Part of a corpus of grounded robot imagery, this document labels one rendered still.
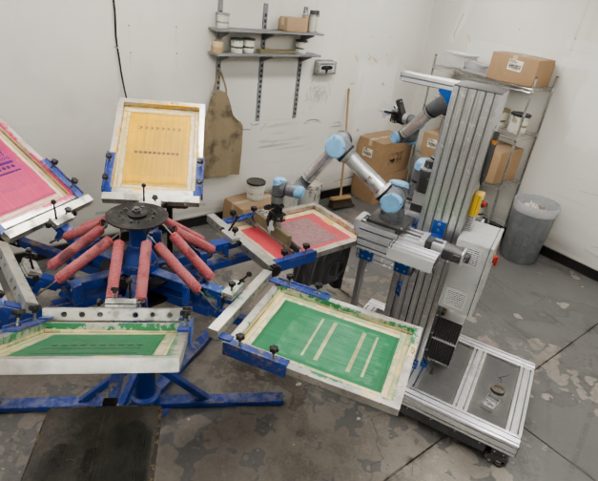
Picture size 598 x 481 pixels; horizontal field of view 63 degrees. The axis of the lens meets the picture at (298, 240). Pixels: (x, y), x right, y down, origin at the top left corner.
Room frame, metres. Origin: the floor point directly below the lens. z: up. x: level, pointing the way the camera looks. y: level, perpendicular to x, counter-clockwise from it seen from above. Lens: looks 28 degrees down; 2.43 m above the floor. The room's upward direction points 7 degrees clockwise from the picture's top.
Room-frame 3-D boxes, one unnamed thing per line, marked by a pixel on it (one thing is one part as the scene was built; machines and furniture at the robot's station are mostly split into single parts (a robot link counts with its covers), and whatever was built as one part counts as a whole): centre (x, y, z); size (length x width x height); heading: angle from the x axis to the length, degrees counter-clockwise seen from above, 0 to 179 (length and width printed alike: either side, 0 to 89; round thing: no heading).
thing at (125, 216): (2.14, 0.80, 0.67); 0.39 x 0.39 x 1.35
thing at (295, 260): (2.47, 0.01, 0.98); 0.30 x 0.05 x 0.07; 132
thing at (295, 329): (1.86, -0.06, 1.05); 1.08 x 0.61 x 0.23; 72
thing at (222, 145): (4.67, 0.90, 1.06); 0.53 x 0.07 x 1.05; 132
